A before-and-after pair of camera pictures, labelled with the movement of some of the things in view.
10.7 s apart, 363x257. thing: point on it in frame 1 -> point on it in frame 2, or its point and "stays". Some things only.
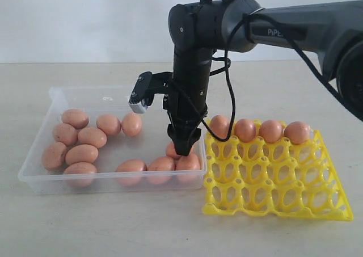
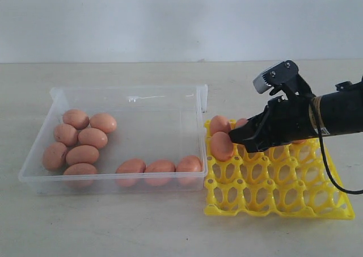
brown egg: (171, 151) -> (222, 146)
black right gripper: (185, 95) -> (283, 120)
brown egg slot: (219, 126) stays
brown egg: (80, 174) stays
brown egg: (64, 133) stays
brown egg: (81, 153) stays
